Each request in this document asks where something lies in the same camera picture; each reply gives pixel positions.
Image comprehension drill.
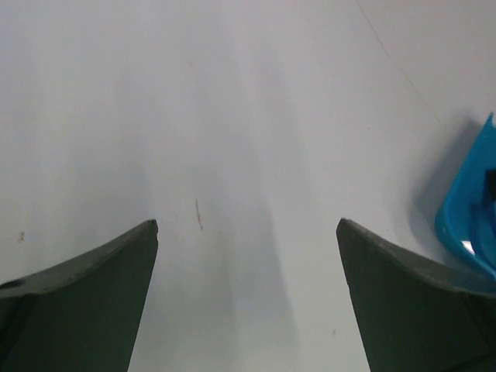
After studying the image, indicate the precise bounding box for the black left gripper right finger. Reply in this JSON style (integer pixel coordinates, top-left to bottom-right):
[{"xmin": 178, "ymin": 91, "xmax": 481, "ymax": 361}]
[{"xmin": 336, "ymin": 219, "xmax": 495, "ymax": 371}]

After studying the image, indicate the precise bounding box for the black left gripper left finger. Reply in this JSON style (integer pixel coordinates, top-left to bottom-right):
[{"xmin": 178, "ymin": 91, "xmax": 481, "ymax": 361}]
[{"xmin": 1, "ymin": 219, "xmax": 158, "ymax": 371}]

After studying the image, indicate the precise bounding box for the blue plastic dustpan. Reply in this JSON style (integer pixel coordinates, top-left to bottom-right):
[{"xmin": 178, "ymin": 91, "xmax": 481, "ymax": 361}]
[{"xmin": 435, "ymin": 113, "xmax": 495, "ymax": 279}]

